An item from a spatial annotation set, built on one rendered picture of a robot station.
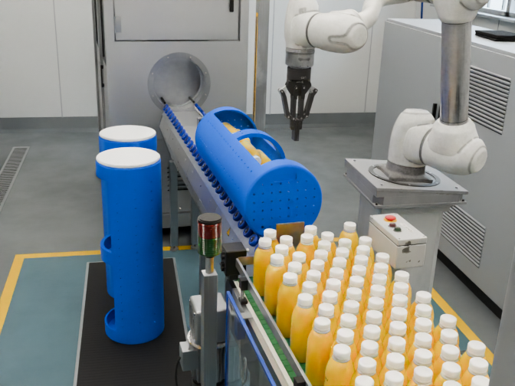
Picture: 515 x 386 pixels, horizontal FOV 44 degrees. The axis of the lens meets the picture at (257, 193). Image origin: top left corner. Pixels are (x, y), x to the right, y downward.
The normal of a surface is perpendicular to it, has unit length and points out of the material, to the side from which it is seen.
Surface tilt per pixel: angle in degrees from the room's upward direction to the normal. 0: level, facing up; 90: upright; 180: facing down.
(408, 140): 83
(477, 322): 0
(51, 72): 90
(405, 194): 90
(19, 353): 0
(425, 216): 90
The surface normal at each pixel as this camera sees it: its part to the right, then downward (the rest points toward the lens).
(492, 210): -0.98, 0.04
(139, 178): 0.47, 0.33
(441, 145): -0.73, 0.37
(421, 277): 0.19, 0.35
